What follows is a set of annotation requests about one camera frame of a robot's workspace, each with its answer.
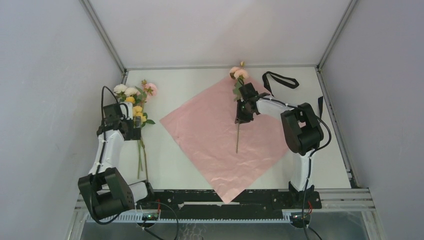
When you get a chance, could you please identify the yellow fake flower stem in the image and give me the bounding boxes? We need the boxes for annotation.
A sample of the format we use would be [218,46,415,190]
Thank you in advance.
[123,93,155,180]

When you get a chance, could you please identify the white fake flower stem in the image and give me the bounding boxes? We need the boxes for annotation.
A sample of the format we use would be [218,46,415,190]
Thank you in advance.
[113,84,140,100]

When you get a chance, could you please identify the black ribbon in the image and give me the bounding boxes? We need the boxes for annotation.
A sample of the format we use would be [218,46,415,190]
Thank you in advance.
[262,71,324,118]

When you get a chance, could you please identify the pink bud fake flower stem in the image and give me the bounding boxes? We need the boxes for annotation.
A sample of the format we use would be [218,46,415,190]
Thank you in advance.
[136,79,158,103]

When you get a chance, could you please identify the purple pink wrapping paper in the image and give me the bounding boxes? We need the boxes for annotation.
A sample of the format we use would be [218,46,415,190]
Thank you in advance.
[160,77,293,203]

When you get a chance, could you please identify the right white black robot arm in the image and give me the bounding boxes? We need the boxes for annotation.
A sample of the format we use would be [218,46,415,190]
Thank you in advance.
[234,83,331,208]

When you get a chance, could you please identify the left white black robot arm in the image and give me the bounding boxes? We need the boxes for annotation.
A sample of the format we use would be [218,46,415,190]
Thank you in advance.
[77,102,157,225]

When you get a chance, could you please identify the left green circuit board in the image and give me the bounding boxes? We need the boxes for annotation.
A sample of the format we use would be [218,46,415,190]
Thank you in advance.
[142,213,160,222]

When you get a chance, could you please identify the right circuit board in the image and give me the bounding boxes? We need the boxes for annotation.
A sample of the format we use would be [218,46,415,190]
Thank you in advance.
[290,214,311,222]

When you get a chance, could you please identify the white slotted cable duct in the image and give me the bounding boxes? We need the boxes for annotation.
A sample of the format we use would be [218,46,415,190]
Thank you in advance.
[85,211,292,224]

